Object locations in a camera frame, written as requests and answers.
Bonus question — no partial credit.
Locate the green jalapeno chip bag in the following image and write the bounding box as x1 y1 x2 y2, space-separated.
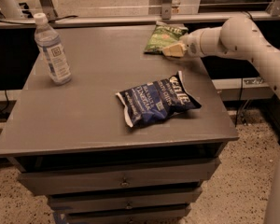
144 21 189 54

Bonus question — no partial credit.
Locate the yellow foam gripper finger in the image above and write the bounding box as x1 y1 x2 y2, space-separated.
162 42 187 58

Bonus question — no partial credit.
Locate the blue kettle chip bag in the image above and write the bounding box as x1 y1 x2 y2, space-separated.
116 71 202 128

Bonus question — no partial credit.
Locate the middle grey drawer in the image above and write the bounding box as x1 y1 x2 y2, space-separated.
49 186 202 214

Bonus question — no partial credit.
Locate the top grey drawer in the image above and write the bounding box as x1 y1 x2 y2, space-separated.
19 158 220 195

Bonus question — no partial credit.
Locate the clear plastic water bottle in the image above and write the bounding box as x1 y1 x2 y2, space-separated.
34 13 72 85

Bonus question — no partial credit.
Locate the bottom grey drawer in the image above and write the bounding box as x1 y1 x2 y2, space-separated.
66 204 190 224

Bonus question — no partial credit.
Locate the metal railing bar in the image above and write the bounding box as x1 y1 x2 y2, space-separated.
0 10 280 30

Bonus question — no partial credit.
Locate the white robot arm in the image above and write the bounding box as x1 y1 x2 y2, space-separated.
161 14 280 224

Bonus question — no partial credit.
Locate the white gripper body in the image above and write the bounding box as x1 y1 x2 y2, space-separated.
180 27 224 57

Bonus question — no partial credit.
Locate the white pipe top left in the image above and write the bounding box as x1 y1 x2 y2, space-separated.
0 0 24 19

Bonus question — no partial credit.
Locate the grey drawer cabinet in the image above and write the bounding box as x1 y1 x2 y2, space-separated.
0 23 240 224

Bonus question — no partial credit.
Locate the grey drawer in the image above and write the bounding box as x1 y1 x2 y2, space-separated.
66 204 190 224
19 158 220 195
49 186 202 214

